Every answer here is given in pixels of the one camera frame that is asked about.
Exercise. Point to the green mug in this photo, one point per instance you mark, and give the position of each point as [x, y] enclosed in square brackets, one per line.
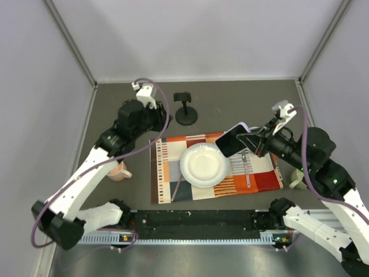
[297, 180]

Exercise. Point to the pink handled knife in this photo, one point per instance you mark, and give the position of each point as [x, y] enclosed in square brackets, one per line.
[176, 188]

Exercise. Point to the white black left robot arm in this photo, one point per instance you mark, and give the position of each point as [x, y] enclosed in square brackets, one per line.
[61, 217]

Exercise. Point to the pink handled fork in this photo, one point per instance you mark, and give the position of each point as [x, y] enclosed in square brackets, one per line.
[245, 160]

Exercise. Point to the white ceramic plate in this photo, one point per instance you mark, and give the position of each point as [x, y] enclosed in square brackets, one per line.
[203, 165]

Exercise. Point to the phone with lilac case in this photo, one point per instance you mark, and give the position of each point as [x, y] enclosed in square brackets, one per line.
[228, 144]

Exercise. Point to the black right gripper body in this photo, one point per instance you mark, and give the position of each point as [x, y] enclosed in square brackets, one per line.
[273, 142]

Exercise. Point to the blue grey mug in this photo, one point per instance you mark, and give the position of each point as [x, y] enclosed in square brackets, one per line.
[254, 128]

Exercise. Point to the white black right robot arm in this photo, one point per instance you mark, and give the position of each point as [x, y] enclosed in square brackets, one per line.
[330, 182]

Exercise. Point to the pink ceramic mug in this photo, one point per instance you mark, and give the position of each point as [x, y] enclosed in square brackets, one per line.
[119, 173]

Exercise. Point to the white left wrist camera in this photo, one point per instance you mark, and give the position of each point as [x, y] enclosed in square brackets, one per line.
[146, 93]

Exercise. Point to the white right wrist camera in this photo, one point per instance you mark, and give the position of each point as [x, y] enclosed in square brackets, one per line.
[283, 113]

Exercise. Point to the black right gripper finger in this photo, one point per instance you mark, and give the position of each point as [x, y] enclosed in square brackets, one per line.
[253, 141]
[263, 130]

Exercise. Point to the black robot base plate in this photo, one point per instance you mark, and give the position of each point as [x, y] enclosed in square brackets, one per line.
[246, 218]

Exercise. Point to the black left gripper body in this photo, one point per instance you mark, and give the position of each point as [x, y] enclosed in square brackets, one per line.
[154, 119]

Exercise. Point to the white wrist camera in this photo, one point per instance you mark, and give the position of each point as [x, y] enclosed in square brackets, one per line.
[146, 93]
[283, 113]

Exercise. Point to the black phone stand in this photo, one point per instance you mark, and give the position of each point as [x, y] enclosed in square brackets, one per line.
[185, 115]

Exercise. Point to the colourful patterned placemat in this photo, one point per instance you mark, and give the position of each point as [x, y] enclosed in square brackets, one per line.
[165, 156]

